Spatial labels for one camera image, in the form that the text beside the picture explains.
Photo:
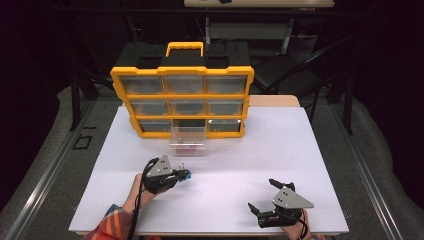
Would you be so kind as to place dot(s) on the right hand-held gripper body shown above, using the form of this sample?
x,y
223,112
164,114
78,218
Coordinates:
x,y
290,200

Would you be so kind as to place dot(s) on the clear plastic drawer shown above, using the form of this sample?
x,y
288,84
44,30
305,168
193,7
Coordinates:
x,y
173,133

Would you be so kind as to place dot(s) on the yellow black drawer organizer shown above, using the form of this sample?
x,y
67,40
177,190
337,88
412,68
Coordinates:
x,y
183,70

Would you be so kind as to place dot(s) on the grey metal folding chair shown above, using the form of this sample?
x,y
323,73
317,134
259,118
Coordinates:
x,y
250,31

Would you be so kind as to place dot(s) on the small dark object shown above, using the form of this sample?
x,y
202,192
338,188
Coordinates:
x,y
225,1

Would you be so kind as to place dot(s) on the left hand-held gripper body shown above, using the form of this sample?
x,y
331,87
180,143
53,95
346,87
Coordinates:
x,y
160,170

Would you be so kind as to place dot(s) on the grid of small clear drawers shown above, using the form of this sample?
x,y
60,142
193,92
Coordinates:
x,y
143,85

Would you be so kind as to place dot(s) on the black metal stand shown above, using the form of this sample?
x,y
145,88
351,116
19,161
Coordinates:
x,y
75,100

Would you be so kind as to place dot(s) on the black folding chair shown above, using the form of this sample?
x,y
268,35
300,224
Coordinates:
x,y
286,75

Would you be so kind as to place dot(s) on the person's right hand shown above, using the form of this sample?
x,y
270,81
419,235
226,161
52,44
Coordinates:
x,y
294,232

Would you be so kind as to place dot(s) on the grey metal floor rail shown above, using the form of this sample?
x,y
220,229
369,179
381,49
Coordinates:
x,y
43,176
366,173

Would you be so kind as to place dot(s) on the person's left hand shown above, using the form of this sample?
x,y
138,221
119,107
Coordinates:
x,y
138,190

